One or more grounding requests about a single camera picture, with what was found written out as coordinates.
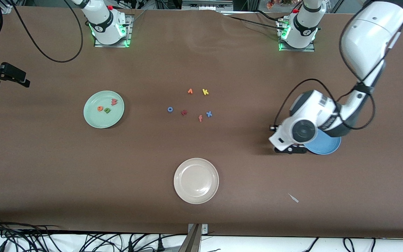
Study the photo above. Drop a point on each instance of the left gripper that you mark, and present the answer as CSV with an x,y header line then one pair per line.
x,y
271,130

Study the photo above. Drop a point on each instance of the salmon red letter w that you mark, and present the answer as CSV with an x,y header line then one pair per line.
x,y
114,102

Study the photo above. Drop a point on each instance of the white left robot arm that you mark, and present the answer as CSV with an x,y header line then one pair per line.
x,y
369,35

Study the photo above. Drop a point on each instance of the blue plate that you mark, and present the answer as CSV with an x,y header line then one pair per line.
x,y
324,147

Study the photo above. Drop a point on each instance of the white tape scrap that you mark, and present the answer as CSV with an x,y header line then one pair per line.
x,y
294,198

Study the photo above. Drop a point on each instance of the brown table cover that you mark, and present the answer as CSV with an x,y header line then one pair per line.
x,y
222,63

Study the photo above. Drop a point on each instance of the green plate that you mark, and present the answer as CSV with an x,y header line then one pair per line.
x,y
100,119

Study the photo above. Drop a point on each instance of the beige plate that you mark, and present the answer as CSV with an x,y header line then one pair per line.
x,y
196,181

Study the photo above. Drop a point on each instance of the orange brown background object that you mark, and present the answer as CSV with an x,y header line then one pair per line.
x,y
270,4

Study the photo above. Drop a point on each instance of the grey metal beam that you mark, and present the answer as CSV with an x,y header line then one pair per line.
x,y
191,241

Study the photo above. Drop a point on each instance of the silver metal profile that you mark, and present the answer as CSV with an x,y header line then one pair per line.
x,y
206,5

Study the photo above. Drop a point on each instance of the black power plug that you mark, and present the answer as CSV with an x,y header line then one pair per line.
x,y
160,245
131,246

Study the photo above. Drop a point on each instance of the aluminium frame profile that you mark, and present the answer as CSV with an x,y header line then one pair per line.
x,y
7,8

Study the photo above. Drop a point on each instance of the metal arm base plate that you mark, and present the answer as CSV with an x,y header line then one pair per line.
x,y
297,50
114,46

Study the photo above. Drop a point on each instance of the small metal bracket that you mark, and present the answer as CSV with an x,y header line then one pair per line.
x,y
205,229

